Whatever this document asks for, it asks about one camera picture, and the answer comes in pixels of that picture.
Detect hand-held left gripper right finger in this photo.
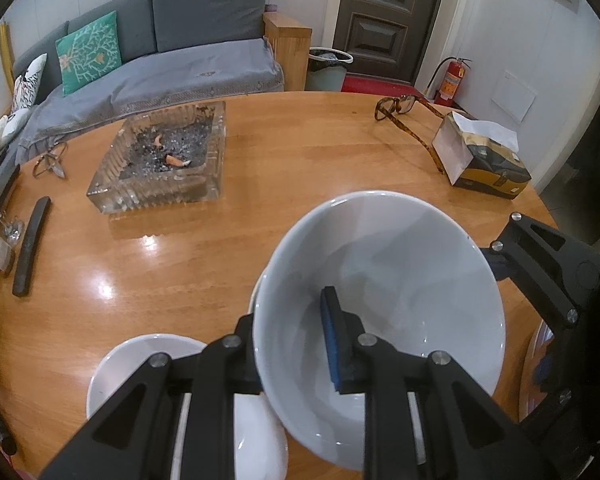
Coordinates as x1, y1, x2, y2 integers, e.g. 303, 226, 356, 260
320, 285, 548, 480

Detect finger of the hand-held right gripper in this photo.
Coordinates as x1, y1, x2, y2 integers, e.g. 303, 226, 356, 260
477, 212, 581, 332
522, 384, 600, 461

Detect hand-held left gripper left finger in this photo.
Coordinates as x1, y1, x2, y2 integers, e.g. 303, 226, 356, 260
39, 312, 261, 480

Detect beige plate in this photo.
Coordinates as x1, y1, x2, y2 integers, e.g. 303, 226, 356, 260
519, 317, 556, 423

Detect cream bowl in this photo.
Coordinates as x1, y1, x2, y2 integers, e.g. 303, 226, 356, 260
248, 267, 271, 321

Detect deep white bowl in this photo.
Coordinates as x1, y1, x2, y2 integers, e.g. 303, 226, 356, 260
252, 190, 507, 472

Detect wide white bowl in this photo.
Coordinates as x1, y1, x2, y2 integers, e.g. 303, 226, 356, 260
86, 332, 289, 480

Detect tissue box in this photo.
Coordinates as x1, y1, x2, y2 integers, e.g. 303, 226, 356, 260
431, 111, 532, 202

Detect glass ashtray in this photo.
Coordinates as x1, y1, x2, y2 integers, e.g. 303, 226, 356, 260
86, 100, 227, 213

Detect red fire extinguisher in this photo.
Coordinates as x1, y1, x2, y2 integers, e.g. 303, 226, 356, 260
426, 56, 473, 108

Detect tortoiseshell glasses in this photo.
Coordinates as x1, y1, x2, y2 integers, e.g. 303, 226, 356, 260
374, 94, 448, 175

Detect black remote control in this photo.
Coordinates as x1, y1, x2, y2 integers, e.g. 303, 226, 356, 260
12, 196, 52, 297

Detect red door mat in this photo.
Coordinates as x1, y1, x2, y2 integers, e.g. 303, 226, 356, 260
340, 74, 423, 97

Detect grey trash bin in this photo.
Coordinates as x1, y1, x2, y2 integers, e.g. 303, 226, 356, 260
307, 46, 355, 93

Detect dark grey door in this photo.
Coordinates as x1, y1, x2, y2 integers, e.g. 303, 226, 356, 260
332, 0, 452, 83

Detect wooden sofa end table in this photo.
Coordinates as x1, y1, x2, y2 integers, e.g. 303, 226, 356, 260
262, 10, 313, 93

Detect grey sofa cover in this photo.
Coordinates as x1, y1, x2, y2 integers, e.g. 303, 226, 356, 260
0, 37, 286, 181

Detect teal patterned cushion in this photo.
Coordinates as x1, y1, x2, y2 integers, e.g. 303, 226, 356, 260
55, 10, 122, 96

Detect white patterned cushion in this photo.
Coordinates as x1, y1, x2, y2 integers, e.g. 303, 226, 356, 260
11, 53, 48, 113

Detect grey sofa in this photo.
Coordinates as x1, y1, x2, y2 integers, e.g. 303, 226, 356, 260
10, 0, 286, 161

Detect yellow rolled mat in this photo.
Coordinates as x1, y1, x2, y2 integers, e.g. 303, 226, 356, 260
0, 22, 16, 78

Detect white wall panel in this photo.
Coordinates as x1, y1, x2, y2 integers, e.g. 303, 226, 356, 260
491, 71, 537, 122

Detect thin metal-frame glasses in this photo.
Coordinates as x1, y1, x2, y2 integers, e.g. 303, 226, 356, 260
32, 141, 70, 181

